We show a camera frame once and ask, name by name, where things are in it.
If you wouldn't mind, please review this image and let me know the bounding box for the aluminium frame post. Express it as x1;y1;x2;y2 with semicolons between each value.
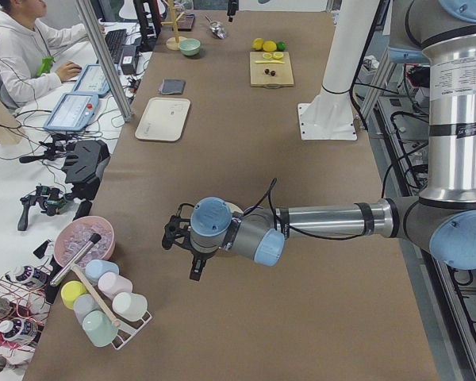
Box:
75;0;133;122

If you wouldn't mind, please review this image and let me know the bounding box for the pink cup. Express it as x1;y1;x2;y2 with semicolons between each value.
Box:
98;271;133;300

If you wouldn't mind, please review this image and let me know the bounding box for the blue teach pendant near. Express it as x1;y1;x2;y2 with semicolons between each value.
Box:
44;92;99;133

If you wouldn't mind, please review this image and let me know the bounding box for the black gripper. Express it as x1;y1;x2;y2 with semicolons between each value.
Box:
190;233;222;281

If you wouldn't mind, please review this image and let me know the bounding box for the white cup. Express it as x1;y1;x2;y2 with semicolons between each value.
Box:
112;292;148;321

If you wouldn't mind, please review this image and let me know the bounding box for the white cup rack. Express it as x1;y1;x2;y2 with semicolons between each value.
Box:
111;311;153;350

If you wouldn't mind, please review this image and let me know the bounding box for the blue teach pendant far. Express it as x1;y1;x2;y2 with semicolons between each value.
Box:
72;63;110;97

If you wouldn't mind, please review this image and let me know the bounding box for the wooden cup tree stand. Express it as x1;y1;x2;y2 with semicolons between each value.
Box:
161;0;186;51

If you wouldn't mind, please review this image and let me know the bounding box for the yellow plastic knife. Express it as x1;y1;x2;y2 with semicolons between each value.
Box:
253;60;285;64

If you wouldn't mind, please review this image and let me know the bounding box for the pink bowl with ice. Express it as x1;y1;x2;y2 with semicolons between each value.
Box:
54;216;115;267

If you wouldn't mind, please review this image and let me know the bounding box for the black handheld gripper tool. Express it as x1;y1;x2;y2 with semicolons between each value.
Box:
17;185;69;231

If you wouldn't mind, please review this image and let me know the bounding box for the cream round plate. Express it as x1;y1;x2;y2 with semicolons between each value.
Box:
225;202;244;216

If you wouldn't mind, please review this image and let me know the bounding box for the yellow lemon outer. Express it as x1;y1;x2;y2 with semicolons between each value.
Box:
252;38;264;51

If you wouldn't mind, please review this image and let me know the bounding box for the grey cup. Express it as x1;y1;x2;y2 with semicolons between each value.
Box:
73;294;100;325

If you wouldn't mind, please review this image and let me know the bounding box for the wooden cutting board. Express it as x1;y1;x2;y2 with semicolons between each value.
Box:
249;52;294;88

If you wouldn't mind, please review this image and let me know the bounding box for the yellow lemon middle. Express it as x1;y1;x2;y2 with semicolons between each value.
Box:
262;40;277;52

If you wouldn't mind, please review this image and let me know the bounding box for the mint green bowl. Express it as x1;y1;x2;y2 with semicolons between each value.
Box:
178;38;202;57

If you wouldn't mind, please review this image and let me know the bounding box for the yellow lemon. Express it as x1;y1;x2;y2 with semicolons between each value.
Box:
262;40;277;52
252;38;264;51

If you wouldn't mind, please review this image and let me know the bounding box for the mint cup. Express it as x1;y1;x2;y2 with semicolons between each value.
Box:
82;310;118;348

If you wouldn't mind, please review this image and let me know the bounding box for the metal scoop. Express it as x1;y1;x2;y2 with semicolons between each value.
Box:
205;15;228;40

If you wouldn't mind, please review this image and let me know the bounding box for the grey folded cloth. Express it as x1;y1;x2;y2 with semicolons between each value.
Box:
159;79;186;95

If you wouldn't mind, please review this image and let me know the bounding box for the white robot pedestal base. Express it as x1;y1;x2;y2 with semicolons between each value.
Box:
298;0;380;140

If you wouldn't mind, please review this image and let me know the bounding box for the black keyboard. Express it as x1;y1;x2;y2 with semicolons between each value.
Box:
105;29;127;64

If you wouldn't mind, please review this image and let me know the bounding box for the blue cup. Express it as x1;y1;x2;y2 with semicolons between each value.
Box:
84;260;120;286

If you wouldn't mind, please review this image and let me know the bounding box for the blue teach pendant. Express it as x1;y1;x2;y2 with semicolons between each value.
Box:
72;63;110;97
44;92;99;133

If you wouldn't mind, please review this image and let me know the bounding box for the metal muddler black tip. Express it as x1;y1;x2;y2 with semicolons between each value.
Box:
49;233;102;287

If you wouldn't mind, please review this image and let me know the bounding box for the person in white hoodie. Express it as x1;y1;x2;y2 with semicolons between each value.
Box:
0;1;87;107

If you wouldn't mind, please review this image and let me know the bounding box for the yellow cup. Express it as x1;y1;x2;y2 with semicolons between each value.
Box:
60;280;88;310

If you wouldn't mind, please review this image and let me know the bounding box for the cream rabbit tray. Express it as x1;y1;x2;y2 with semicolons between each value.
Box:
135;97;190;142

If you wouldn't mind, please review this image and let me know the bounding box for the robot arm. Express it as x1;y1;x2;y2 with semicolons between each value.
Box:
183;1;476;280

